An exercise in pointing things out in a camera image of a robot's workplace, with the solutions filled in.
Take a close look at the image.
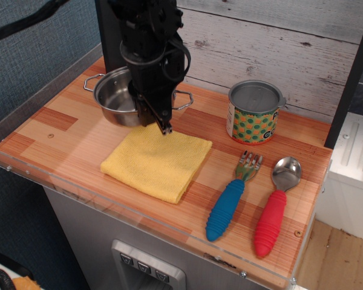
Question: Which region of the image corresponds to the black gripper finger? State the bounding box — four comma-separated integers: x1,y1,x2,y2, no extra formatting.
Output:
135,98,155,127
155,117,172,135

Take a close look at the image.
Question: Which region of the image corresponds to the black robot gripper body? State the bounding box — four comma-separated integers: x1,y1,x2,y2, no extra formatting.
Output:
120,33,191,120

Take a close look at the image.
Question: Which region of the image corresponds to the small stainless steel pot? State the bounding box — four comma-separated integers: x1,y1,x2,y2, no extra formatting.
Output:
83,67,194,127

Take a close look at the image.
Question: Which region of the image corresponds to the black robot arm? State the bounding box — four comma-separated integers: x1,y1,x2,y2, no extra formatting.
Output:
109,1,191,135

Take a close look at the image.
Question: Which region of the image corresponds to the yellow folded towel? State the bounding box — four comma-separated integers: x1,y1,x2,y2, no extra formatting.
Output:
100,124,212,204

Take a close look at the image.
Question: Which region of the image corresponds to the toy food can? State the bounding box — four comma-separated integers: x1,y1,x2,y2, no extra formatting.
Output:
226,80,286,145

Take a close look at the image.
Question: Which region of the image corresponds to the grey toy fridge cabinet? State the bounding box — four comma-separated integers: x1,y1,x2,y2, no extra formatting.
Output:
42,185,279,290

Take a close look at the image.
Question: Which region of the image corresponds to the clear acrylic table guard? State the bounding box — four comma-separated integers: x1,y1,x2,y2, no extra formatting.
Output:
0,46,332,289

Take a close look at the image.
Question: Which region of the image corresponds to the silver dispenser button panel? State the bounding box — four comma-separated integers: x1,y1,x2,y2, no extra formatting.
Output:
111,239,186,289

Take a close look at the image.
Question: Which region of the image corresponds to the white toy sink unit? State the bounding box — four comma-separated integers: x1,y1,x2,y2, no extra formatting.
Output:
315,113,363,239

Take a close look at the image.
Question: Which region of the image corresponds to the orange plush object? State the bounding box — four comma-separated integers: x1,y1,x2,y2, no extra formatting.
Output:
12,276,41,290

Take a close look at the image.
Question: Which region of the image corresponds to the black left upright post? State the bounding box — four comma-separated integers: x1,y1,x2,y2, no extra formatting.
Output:
95,0,126,72

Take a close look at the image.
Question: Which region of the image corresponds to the black upright post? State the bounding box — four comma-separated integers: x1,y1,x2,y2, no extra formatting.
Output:
95,0,126,72
324,35,363,149

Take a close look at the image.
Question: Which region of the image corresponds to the blue handled fork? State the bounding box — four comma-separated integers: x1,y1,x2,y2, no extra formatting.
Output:
205,151,263,242

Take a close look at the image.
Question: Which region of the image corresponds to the red handled spoon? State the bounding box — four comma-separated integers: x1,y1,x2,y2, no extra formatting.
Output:
253,156,302,257

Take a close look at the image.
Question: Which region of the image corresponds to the black right upright post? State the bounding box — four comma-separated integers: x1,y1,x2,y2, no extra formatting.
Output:
324,35,363,149

